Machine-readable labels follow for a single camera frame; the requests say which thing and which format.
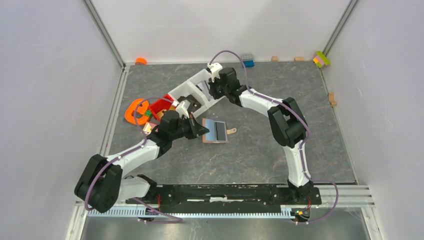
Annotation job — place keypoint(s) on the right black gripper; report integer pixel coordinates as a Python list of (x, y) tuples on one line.
[(212, 91)]

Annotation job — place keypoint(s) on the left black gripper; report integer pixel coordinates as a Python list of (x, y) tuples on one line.
[(196, 129)]

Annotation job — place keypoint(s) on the tan leather card holder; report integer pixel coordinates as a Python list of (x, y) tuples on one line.
[(210, 137)]

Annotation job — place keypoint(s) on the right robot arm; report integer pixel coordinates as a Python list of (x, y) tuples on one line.
[(287, 123)]

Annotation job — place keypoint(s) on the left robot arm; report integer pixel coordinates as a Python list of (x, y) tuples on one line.
[(102, 181)]

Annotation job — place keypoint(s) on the pink square card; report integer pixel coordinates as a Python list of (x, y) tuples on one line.
[(148, 128)]

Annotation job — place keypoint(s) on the white far plastic bin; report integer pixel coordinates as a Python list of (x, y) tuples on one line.
[(202, 75)]

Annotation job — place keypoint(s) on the white plastic bin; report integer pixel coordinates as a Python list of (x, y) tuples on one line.
[(183, 90), (202, 75)]

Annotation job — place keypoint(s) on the black wallet in bin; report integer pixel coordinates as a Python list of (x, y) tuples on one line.
[(194, 103)]

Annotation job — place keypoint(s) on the blue grey toy block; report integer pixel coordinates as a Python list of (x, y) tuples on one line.
[(248, 60)]

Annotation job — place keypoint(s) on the white middle plastic bin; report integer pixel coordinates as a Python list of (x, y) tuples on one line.
[(183, 90)]

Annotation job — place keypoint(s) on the red plastic bin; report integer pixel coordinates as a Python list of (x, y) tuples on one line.
[(159, 105)]

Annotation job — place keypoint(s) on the small green block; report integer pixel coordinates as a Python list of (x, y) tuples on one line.
[(148, 114)]

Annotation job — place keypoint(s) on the orange tape dispenser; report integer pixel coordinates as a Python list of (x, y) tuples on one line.
[(135, 113)]

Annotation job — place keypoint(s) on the flat tan wooden block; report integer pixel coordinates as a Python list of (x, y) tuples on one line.
[(299, 59)]

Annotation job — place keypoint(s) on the orange round cap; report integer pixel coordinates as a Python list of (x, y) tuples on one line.
[(140, 61)]

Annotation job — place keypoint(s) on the green pink toy block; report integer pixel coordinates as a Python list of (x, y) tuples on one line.
[(321, 60)]

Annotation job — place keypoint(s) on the curved wooden piece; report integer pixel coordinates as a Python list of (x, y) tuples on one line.
[(331, 100)]

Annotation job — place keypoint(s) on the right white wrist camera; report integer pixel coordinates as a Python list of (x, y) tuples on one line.
[(214, 70)]

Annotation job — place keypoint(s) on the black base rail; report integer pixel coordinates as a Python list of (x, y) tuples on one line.
[(228, 198)]

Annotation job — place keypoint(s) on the light blue cable comb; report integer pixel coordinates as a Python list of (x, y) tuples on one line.
[(141, 212)]

